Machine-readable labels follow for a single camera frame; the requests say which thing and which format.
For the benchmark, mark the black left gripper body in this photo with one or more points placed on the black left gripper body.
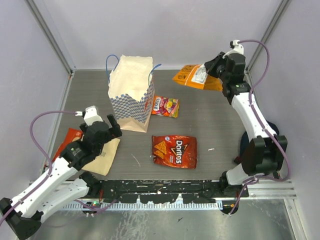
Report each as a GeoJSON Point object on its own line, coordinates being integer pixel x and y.
{"type": "Point", "coordinates": [109, 136]}

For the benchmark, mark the aluminium front rail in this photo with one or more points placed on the aluminium front rail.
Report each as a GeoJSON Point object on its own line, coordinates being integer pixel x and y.
{"type": "Point", "coordinates": [264, 190]}

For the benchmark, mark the aluminium corner post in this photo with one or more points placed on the aluminium corner post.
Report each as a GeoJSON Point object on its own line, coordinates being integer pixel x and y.
{"type": "Point", "coordinates": [43, 17]}
{"type": "Point", "coordinates": [279, 12]}

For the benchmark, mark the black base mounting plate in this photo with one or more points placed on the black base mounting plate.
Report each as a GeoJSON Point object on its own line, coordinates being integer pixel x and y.
{"type": "Point", "coordinates": [167, 191]}

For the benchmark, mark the cream red cassava chips bag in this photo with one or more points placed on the cream red cassava chips bag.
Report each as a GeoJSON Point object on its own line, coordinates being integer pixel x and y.
{"type": "Point", "coordinates": [101, 164]}

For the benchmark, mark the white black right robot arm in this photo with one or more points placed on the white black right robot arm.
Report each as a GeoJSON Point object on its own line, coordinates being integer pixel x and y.
{"type": "Point", "coordinates": [262, 155]}

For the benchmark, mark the right aluminium corner post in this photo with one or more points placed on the right aluminium corner post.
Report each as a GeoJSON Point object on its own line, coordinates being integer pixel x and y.
{"type": "Point", "coordinates": [279, 12]}

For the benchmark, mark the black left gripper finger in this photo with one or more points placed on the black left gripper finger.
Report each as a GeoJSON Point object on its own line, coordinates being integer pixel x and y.
{"type": "Point", "coordinates": [113, 122]}
{"type": "Point", "coordinates": [117, 132]}

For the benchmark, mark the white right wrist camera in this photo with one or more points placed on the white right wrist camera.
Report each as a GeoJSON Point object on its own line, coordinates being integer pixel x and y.
{"type": "Point", "coordinates": [236, 48]}

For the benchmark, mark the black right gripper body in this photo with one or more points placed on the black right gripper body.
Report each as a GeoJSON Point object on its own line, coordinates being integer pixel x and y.
{"type": "Point", "coordinates": [220, 70]}

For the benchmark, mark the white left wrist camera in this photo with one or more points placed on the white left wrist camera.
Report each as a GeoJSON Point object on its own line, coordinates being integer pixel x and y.
{"type": "Point", "coordinates": [90, 115]}

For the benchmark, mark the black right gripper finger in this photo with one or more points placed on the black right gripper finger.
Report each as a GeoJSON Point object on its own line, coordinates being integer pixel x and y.
{"type": "Point", "coordinates": [214, 73]}
{"type": "Point", "coordinates": [212, 65]}

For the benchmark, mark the blue checkered paper bag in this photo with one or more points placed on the blue checkered paper bag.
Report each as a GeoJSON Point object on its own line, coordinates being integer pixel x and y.
{"type": "Point", "coordinates": [131, 90]}

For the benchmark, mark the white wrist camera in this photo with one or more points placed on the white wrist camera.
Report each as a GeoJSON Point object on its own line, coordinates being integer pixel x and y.
{"type": "Point", "coordinates": [90, 115]}
{"type": "Point", "coordinates": [236, 48]}

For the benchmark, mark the dark blue red cloth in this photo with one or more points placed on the dark blue red cloth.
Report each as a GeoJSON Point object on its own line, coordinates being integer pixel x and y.
{"type": "Point", "coordinates": [244, 142]}

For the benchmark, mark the colourful candy bag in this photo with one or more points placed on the colourful candy bag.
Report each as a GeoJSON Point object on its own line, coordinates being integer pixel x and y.
{"type": "Point", "coordinates": [164, 106]}

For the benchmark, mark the left aluminium corner post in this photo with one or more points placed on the left aluminium corner post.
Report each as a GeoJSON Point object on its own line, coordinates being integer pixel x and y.
{"type": "Point", "coordinates": [43, 17]}

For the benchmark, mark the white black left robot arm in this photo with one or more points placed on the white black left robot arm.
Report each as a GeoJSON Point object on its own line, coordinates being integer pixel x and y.
{"type": "Point", "coordinates": [26, 212]}

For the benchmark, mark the orange chips bag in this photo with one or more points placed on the orange chips bag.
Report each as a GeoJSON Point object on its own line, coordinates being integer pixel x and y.
{"type": "Point", "coordinates": [195, 76]}

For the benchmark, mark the red Doritos bag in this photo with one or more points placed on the red Doritos bag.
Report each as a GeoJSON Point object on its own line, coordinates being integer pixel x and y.
{"type": "Point", "coordinates": [176, 151]}

